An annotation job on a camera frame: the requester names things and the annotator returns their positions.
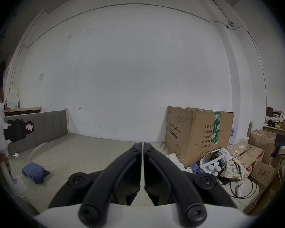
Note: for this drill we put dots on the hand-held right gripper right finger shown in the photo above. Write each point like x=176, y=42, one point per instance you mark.
x=182, y=186

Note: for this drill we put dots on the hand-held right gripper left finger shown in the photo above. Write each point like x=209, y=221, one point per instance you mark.
x=102, y=186

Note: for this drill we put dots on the white cloth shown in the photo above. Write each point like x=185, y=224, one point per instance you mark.
x=177, y=160

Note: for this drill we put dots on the stack of white boxes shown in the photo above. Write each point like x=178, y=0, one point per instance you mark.
x=13, y=98

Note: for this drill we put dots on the grey padded headboard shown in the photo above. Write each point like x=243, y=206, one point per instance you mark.
x=49, y=125

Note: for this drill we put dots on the bed with beige sheet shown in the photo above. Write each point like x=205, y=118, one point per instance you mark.
x=85, y=151

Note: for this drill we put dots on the dark blue garment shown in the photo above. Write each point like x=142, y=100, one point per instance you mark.
x=35, y=173

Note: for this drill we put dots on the white headset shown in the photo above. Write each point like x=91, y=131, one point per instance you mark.
x=222, y=154

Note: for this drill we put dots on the plaid cloth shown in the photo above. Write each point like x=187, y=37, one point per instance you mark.
x=234, y=170

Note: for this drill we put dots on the large brown carton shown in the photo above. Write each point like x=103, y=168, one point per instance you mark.
x=192, y=132

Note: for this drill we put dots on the white hand controller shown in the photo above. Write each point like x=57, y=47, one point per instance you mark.
x=239, y=191

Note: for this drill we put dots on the pack of water bottles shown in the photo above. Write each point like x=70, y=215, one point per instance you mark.
x=235, y=140

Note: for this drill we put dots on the flat brown carton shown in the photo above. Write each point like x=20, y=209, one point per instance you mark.
x=247, y=151

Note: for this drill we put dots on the small brown carton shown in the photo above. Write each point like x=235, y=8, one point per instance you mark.
x=263, y=174

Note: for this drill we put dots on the open brown carton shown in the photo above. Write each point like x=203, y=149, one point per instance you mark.
x=263, y=141

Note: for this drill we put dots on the wooden table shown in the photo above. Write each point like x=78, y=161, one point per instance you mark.
x=276, y=130

